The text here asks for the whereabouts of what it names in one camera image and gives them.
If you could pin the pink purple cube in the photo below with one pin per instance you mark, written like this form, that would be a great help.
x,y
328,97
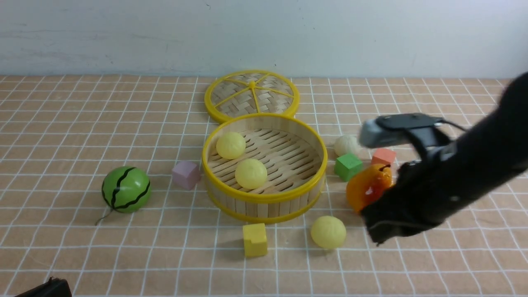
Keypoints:
x,y
186,174

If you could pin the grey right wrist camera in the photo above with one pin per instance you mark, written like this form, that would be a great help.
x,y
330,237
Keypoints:
x,y
417,129

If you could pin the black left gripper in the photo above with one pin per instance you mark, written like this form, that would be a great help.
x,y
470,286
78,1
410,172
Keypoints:
x,y
54,287

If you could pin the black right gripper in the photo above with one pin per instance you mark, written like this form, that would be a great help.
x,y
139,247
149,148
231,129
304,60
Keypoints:
x,y
429,191

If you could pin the white bun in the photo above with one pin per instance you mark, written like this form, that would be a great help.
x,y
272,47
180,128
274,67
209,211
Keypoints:
x,y
346,144

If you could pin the green cube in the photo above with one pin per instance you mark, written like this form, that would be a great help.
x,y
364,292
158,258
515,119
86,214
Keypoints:
x,y
347,165

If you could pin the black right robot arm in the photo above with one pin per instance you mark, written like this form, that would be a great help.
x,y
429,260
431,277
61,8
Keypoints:
x,y
503,131

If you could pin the orange toy pear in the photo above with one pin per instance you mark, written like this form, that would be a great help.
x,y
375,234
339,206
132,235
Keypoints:
x,y
368,186

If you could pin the checkered orange tablecloth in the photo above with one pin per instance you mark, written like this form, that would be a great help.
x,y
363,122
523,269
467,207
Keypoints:
x,y
61,135

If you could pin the bamboo steamer tray yellow rim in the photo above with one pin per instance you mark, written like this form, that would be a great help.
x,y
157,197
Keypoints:
x,y
295,157

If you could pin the woven bamboo steamer lid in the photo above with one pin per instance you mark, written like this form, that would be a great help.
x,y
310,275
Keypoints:
x,y
251,91

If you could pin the yellow bun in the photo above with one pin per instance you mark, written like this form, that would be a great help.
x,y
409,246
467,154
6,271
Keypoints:
x,y
328,232
231,145
251,174

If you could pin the orange red cube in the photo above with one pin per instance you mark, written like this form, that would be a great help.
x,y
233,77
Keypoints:
x,y
383,156

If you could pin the yellow cube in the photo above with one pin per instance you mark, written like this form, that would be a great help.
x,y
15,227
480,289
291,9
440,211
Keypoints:
x,y
255,240

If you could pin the green toy watermelon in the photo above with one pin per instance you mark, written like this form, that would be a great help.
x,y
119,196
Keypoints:
x,y
125,189

